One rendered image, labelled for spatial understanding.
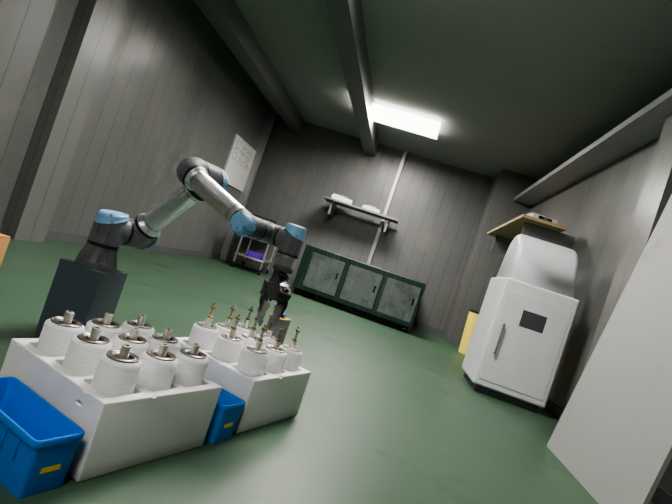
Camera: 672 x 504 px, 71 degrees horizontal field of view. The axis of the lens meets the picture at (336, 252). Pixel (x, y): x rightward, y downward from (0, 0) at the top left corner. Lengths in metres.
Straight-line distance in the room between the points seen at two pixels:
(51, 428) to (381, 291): 5.33
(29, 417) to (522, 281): 3.41
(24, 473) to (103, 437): 0.16
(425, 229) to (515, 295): 4.29
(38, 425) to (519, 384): 3.35
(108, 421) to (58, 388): 0.16
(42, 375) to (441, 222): 7.21
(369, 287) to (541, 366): 2.90
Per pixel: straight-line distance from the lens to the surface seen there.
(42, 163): 4.23
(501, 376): 3.96
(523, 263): 4.04
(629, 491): 2.39
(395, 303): 6.26
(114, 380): 1.22
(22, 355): 1.42
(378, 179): 8.15
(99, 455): 1.25
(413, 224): 8.02
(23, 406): 1.35
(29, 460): 1.15
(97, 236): 2.03
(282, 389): 1.76
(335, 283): 6.31
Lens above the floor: 0.64
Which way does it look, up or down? 1 degrees up
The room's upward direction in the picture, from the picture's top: 19 degrees clockwise
